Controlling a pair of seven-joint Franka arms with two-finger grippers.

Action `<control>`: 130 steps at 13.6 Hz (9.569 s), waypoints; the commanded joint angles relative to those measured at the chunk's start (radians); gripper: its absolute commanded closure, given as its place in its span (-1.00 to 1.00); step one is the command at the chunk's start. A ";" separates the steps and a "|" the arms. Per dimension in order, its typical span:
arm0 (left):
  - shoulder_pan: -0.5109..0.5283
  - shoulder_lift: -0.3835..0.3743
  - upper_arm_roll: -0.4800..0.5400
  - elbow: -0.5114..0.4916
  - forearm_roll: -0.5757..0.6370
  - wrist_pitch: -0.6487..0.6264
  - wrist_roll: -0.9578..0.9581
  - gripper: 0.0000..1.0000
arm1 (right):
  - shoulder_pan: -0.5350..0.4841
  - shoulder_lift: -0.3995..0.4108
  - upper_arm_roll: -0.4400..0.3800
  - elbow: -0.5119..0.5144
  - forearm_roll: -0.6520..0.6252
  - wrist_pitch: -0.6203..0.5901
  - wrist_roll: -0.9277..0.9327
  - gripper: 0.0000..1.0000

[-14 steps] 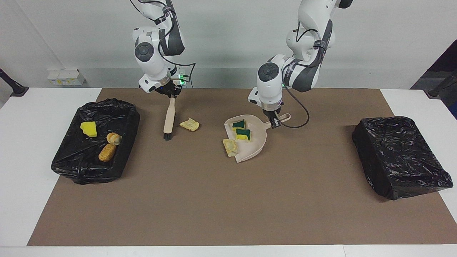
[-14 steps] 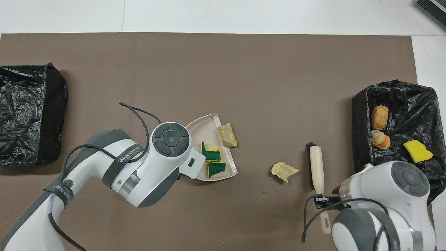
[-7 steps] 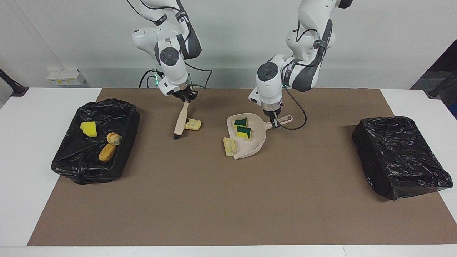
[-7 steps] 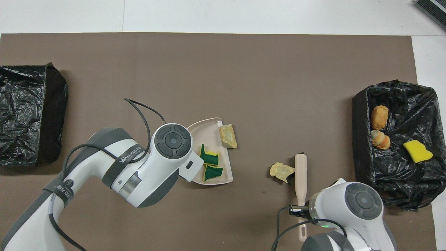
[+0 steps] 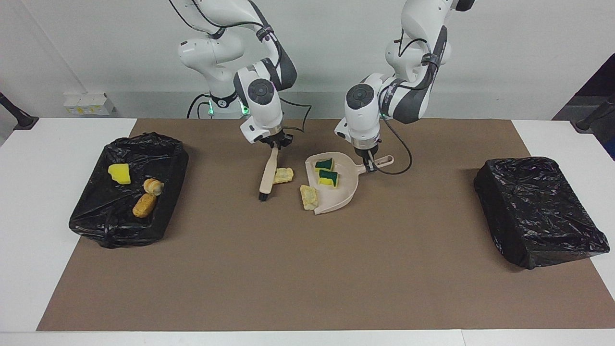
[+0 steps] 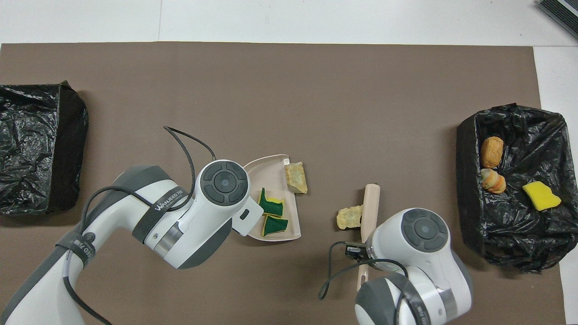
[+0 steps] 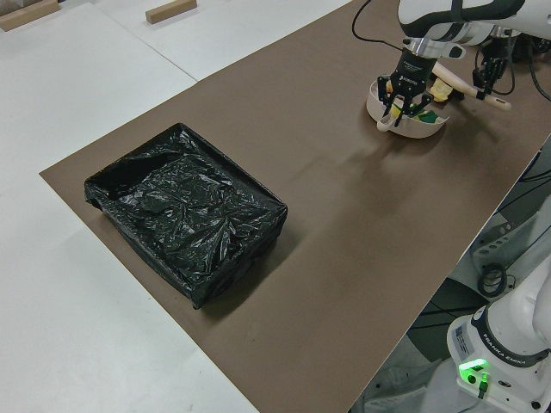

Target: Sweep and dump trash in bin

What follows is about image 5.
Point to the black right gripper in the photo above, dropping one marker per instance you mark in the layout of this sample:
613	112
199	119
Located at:
277	140

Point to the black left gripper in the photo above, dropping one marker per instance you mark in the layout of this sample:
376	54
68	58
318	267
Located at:
369	153

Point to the pale yellow sponge scrap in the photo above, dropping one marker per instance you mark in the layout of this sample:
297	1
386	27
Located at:
153	187
309	197
284	176

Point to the beige plastic dustpan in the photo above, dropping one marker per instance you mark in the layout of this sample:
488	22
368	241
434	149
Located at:
343	192

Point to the beige hand brush black bristles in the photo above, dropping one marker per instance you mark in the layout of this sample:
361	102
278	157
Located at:
268	178

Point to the green yellow sponge piece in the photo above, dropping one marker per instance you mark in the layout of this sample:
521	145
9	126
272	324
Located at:
325	165
328	179

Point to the orange brown sponge piece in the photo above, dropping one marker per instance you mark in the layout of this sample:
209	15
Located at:
144	205

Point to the bright yellow sponge piece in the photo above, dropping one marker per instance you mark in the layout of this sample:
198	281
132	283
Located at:
120	174

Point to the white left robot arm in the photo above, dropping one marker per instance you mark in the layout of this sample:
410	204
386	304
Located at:
365	115

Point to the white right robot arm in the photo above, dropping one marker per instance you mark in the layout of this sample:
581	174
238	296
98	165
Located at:
262	101

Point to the bin with black bag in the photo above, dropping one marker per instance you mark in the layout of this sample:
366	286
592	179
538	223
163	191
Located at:
538	211
101	216

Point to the brown table mat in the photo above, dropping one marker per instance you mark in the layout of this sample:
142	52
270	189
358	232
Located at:
307	288

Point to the black stand foot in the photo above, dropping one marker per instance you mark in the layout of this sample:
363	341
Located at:
21	120
588	122

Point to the white wall socket box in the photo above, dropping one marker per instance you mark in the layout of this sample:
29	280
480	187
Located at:
89	104

